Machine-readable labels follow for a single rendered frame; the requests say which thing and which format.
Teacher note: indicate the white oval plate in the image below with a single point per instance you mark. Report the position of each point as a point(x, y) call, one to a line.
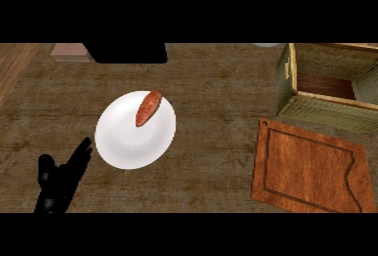
point(131, 140)

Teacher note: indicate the green wicker basket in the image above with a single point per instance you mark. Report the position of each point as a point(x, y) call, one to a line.
point(328, 86)

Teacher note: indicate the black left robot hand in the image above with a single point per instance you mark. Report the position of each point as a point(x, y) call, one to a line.
point(59, 181)

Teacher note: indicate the pale grey round object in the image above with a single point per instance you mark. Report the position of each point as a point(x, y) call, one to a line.
point(266, 44)

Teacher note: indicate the brown wooden cutting board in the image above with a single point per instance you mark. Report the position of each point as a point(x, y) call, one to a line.
point(310, 166)

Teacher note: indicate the pink block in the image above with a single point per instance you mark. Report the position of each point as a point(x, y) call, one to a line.
point(69, 51)

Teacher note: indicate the orange carrot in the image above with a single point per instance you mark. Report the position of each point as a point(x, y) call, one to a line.
point(147, 107)

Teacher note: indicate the black box appliance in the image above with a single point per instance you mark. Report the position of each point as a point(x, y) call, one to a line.
point(128, 52)

